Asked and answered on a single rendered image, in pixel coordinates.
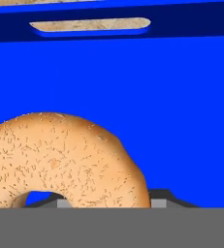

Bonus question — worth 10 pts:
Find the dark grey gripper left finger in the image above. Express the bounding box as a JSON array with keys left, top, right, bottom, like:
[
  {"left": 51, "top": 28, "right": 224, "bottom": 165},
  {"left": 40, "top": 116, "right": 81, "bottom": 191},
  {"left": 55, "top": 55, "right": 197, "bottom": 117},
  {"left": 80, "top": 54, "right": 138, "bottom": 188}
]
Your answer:
[{"left": 26, "top": 192, "right": 74, "bottom": 209}]

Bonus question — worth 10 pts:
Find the blue tray with handle slot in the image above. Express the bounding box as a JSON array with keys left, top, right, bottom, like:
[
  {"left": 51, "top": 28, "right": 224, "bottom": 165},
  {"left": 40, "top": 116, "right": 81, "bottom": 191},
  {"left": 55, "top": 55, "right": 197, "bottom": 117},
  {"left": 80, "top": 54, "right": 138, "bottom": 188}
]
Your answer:
[{"left": 0, "top": 0, "right": 224, "bottom": 209}]

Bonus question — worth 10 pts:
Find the tan sprinkled doughnut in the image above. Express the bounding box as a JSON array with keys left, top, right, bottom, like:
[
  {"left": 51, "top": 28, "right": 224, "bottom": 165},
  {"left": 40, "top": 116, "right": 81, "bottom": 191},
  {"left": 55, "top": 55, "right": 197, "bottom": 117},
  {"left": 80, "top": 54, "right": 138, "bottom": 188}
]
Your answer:
[{"left": 0, "top": 111, "right": 152, "bottom": 209}]

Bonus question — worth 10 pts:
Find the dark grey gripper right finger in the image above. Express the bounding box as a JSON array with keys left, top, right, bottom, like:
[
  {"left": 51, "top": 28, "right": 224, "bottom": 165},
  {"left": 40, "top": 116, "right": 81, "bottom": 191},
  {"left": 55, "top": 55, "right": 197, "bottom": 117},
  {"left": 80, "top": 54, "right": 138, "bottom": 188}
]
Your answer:
[{"left": 147, "top": 189, "right": 199, "bottom": 209}]

